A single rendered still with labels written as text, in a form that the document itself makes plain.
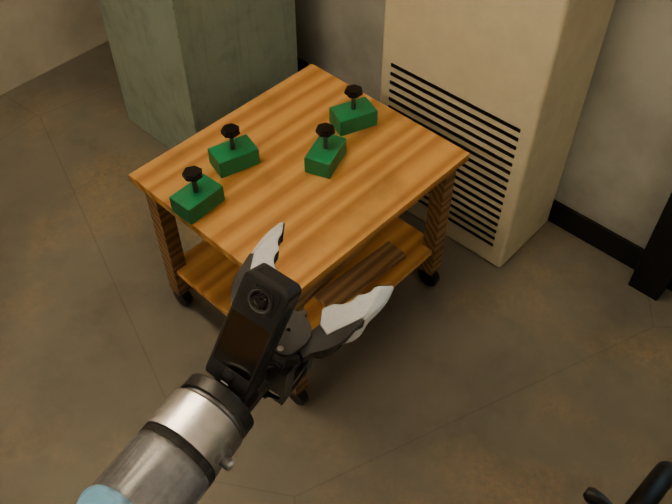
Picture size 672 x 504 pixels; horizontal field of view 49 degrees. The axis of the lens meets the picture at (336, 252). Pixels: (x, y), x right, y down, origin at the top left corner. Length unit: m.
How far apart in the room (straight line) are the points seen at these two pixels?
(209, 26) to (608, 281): 1.46
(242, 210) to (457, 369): 0.78
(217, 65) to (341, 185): 0.82
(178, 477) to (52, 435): 1.55
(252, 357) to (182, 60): 1.82
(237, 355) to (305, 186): 1.22
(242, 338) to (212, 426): 0.08
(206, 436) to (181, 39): 1.84
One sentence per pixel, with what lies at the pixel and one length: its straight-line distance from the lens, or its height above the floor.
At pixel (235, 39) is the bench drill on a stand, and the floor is 0.44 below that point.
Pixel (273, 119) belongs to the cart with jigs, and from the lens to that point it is 2.03.
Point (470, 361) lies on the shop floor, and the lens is 2.17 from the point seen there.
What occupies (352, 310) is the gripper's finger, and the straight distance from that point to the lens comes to 0.70.
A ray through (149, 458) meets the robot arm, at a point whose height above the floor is 1.25.
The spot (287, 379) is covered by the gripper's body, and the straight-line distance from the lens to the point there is 0.69.
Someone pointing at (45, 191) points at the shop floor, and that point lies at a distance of 2.76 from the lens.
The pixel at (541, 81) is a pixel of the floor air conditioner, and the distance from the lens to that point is 1.93.
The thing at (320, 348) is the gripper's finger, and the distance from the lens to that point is 0.68.
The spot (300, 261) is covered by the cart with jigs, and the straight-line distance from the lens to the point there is 1.67.
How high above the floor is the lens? 1.80
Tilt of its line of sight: 49 degrees down
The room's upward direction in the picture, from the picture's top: straight up
